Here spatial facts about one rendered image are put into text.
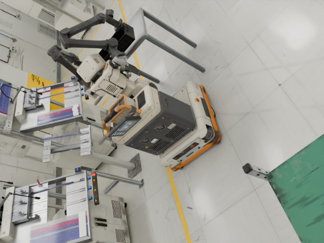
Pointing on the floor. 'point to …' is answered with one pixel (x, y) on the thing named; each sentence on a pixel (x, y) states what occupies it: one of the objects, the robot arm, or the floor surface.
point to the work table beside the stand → (139, 19)
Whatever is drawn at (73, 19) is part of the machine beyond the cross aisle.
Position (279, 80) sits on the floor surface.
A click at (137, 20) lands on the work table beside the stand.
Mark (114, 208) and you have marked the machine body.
